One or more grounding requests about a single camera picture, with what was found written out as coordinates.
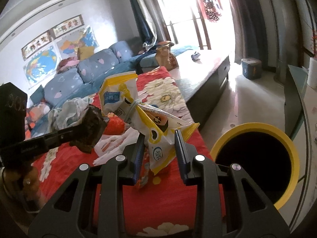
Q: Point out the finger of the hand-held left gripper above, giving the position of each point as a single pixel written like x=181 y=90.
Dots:
x=49 y=137

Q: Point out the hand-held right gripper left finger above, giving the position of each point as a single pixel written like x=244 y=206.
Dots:
x=137 y=163

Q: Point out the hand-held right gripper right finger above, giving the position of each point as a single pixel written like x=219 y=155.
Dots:
x=181 y=158

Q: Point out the yellow white snack bag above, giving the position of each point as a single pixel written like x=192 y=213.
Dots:
x=153 y=133

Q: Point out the dark brown wrapper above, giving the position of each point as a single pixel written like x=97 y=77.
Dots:
x=90 y=129

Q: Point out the yellow rimmed trash bin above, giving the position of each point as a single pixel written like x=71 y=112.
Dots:
x=252 y=158

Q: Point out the person's left hand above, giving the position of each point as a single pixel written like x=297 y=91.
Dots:
x=24 y=181

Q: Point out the orange blue patterned cloth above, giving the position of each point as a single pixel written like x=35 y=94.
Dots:
x=37 y=114

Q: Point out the pale crumpled plastic bag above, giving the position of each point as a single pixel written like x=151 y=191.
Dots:
x=66 y=111

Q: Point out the white plastic wrapper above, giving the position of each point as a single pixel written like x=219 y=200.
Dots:
x=111 y=146

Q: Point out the red plastic wrapper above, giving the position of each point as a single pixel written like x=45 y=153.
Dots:
x=115 y=126

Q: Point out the red floral blanket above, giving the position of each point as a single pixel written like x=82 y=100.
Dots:
x=173 y=208

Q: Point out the world map poster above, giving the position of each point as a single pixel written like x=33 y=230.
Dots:
x=39 y=67

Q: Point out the blue patterned sofa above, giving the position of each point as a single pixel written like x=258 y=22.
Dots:
x=66 y=84

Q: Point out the framed calligraphy picture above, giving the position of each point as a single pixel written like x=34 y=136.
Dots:
x=37 y=44
x=66 y=26

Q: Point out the pink cloth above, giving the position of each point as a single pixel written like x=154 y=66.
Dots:
x=68 y=64

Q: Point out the dark glossy coffee table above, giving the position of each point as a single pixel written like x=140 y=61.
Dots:
x=198 y=76

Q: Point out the colourful country map poster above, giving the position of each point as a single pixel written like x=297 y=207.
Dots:
x=71 y=45

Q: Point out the yellow cushion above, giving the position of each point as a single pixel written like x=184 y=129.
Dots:
x=85 y=53

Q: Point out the small blue item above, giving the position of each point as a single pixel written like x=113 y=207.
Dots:
x=195 y=55

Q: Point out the blue storage stool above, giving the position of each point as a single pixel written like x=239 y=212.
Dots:
x=251 y=69

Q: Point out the glass topped cabinet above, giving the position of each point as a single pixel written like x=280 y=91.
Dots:
x=294 y=104

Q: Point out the dark blue curtain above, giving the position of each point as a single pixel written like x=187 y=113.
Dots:
x=142 y=17

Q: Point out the dark brown curtain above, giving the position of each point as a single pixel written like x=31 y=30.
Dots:
x=241 y=17

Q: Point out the white vase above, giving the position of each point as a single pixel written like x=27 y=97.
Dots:
x=313 y=74

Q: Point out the silver standing air conditioner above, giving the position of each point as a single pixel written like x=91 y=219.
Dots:
x=275 y=29

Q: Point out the hanging red patterned clothes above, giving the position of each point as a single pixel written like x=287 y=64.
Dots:
x=210 y=0

